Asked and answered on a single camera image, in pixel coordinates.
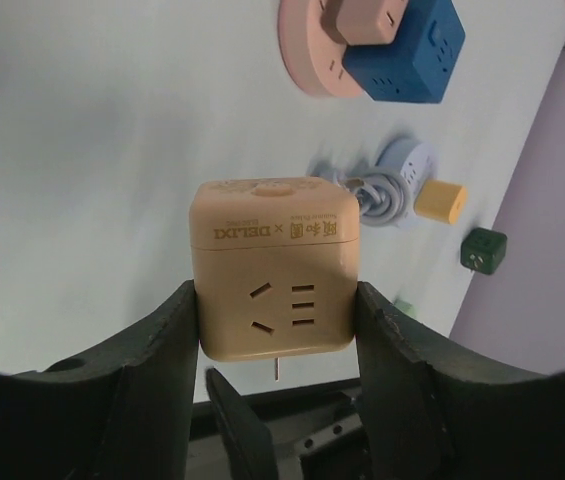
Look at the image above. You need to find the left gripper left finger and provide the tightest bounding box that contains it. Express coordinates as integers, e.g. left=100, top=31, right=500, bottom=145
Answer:
left=0, top=282, right=198, bottom=479

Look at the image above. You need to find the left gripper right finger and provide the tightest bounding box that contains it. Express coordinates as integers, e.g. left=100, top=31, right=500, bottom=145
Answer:
left=355, top=282, right=565, bottom=479

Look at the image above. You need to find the tan cube plug adapter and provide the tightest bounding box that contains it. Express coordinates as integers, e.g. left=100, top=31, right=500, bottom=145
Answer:
left=189, top=177, right=360, bottom=362

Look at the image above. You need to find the yellow plug adapter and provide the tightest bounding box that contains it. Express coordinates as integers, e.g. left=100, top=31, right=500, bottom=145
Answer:
left=414, top=179, right=468, bottom=225

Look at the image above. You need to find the round blue power strip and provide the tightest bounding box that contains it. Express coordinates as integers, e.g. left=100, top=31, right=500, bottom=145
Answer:
left=308, top=136, right=438, bottom=228

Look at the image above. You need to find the blue cube socket adapter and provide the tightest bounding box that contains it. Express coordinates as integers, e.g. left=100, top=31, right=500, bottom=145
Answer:
left=343, top=0, right=466, bottom=104

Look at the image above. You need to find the pink brown USB charger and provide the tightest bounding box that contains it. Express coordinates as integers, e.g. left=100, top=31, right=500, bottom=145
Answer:
left=319, top=0, right=409, bottom=46

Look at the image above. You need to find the green plug adapter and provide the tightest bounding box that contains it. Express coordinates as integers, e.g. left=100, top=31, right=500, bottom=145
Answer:
left=393, top=298, right=417, bottom=318

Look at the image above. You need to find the dark green cube adapter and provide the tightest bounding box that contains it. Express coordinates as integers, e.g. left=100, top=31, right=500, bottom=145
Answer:
left=460, top=227, right=508, bottom=275

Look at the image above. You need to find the round pink power strip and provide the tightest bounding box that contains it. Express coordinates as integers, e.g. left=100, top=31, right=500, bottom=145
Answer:
left=277, top=0, right=363, bottom=98

